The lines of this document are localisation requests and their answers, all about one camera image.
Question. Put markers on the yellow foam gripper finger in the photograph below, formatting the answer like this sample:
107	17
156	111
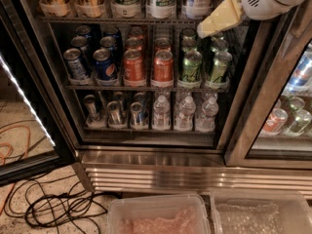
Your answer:
227	14

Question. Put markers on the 7up bottle left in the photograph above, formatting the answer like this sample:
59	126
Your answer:
125	8

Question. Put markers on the front water bottle right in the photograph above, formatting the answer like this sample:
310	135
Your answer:
205	122

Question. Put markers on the water bottle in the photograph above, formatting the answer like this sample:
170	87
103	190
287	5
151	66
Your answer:
161	114
184	115
205	122

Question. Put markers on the front water bottle middle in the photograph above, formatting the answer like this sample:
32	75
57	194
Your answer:
184	115

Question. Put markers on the closed fridge glass door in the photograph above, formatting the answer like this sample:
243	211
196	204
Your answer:
247	148

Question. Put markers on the front water bottle left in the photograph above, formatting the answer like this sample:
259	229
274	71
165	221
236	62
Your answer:
161	114

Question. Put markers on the steel fridge base grille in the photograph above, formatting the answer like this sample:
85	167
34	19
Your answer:
165	173

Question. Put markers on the open fridge glass door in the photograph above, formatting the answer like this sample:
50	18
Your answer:
29	122

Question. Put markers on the front green can right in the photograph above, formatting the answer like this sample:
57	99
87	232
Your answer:
217	76

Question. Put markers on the front green can left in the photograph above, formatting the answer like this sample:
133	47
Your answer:
190	74

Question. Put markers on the front orange can right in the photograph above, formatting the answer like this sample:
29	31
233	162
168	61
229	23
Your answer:
163	69

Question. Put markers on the red bull can behind door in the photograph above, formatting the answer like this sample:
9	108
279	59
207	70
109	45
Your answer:
300	79

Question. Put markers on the front orange can left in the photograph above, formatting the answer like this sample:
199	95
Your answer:
134	70

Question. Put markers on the orange can behind door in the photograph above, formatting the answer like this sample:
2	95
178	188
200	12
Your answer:
274	123

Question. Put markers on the green can behind door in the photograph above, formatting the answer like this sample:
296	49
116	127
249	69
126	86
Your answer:
300	120

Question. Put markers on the front blue pepsi can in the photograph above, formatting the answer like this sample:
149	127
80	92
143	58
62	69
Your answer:
105	66

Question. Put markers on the slim silver can middle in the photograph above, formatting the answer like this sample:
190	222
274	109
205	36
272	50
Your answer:
116	116

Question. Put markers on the slim silver can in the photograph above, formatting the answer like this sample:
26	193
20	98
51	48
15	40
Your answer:
95	119
116	116

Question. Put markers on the slim silver can left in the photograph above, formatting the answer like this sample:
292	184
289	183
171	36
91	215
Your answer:
95	119

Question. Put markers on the clear bin bubble wrap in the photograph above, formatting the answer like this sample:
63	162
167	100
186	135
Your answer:
256	211

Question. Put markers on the clear bin pink wrap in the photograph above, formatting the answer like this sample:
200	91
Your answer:
169	214

